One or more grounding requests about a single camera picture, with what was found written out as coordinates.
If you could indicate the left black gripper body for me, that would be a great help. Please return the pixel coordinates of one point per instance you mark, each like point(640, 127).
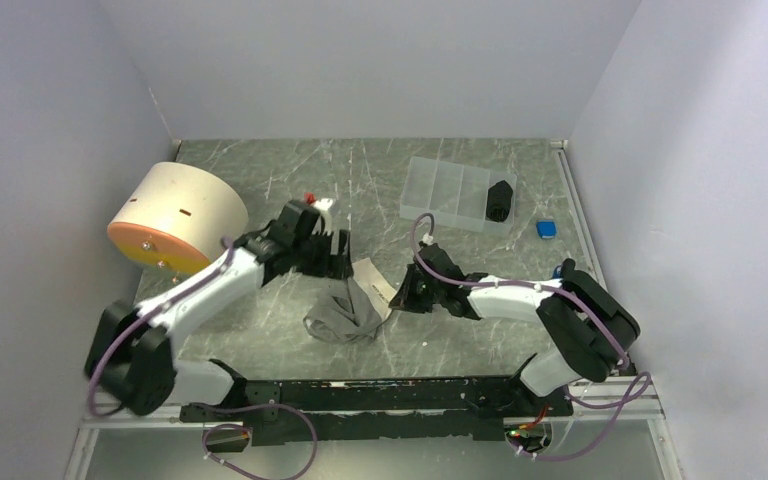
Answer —
point(314, 255)

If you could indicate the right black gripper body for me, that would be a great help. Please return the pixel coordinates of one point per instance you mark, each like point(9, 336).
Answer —
point(427, 294)

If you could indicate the grey underwear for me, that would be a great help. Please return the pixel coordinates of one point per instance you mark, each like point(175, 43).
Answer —
point(351, 311)

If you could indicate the black striped underwear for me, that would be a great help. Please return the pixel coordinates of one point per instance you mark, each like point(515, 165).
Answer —
point(499, 201)

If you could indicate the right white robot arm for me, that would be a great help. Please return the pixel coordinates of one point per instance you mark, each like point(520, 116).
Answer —
point(590, 332)

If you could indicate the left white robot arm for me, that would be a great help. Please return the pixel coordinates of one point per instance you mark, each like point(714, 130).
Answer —
point(134, 353)

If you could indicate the clear plastic organizer box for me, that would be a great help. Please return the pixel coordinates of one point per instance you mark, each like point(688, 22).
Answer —
point(455, 194)

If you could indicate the cream cylindrical drum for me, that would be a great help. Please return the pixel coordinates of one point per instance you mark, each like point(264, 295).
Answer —
point(176, 217)

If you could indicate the blue small block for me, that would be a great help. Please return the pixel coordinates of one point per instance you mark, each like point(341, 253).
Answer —
point(546, 229)

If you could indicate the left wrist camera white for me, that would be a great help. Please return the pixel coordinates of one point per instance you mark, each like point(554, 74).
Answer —
point(326, 208)

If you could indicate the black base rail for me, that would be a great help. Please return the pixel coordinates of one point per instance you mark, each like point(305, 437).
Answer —
point(478, 407)

